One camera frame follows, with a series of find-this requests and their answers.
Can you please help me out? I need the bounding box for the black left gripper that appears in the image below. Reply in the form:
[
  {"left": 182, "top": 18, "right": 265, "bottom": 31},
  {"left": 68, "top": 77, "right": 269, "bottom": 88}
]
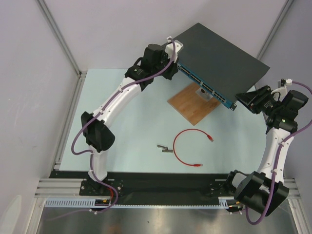
[{"left": 152, "top": 52, "right": 178, "bottom": 80}]

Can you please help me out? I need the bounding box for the silver SFP module black end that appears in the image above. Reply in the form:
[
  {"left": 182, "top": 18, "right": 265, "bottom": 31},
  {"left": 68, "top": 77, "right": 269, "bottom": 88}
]
[{"left": 157, "top": 144, "right": 169, "bottom": 150}]

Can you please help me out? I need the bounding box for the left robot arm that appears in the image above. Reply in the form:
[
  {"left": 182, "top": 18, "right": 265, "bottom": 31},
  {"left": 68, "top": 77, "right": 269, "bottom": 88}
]
[{"left": 81, "top": 40, "right": 183, "bottom": 195}]

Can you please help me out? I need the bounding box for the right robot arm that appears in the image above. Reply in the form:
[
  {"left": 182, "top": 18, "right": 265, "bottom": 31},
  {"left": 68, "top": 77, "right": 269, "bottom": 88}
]
[{"left": 224, "top": 84, "right": 309, "bottom": 225}]

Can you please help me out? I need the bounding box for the wooden base board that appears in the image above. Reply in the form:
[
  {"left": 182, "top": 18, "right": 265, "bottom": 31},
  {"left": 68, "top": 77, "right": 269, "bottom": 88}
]
[{"left": 167, "top": 82, "right": 221, "bottom": 126}]

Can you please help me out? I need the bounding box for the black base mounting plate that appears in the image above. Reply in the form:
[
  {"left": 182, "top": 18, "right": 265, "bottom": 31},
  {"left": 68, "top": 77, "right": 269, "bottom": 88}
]
[{"left": 49, "top": 171, "right": 234, "bottom": 206}]

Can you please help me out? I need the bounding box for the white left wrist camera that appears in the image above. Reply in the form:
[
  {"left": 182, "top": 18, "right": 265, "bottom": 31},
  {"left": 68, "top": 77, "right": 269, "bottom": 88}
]
[{"left": 165, "top": 37, "right": 184, "bottom": 63}]

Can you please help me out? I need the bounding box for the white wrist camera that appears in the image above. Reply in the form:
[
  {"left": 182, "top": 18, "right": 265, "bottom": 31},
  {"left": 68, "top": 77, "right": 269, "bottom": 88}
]
[
  {"left": 271, "top": 79, "right": 293, "bottom": 96},
  {"left": 165, "top": 37, "right": 184, "bottom": 63}
]

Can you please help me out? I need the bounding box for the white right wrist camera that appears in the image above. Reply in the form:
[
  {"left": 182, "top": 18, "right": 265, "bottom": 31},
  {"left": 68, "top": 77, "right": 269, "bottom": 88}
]
[{"left": 271, "top": 79, "right": 293, "bottom": 96}]

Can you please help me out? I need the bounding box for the blue network switch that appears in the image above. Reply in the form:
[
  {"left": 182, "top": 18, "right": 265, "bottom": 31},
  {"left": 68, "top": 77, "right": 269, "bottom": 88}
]
[{"left": 174, "top": 23, "right": 269, "bottom": 110}]

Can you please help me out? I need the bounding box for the metal stand bracket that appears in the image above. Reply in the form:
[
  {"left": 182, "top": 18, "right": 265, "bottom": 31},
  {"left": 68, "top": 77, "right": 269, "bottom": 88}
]
[{"left": 196, "top": 88, "right": 213, "bottom": 101}]

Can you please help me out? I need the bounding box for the red ethernet patch cable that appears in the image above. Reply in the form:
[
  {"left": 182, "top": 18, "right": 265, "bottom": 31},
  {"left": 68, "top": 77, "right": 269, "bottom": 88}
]
[{"left": 173, "top": 129, "right": 215, "bottom": 168}]

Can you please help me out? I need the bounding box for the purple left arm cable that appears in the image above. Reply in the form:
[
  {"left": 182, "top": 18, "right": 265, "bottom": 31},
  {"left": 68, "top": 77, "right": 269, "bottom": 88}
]
[{"left": 71, "top": 38, "right": 180, "bottom": 221}]

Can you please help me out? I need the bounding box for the aluminium frame rail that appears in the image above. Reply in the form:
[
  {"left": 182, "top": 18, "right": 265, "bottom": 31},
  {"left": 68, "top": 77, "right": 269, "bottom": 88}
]
[{"left": 35, "top": 178, "right": 83, "bottom": 198}]

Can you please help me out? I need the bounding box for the white slotted cable duct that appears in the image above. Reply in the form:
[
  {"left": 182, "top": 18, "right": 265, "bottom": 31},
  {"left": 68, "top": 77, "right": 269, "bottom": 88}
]
[{"left": 45, "top": 197, "right": 115, "bottom": 208}]

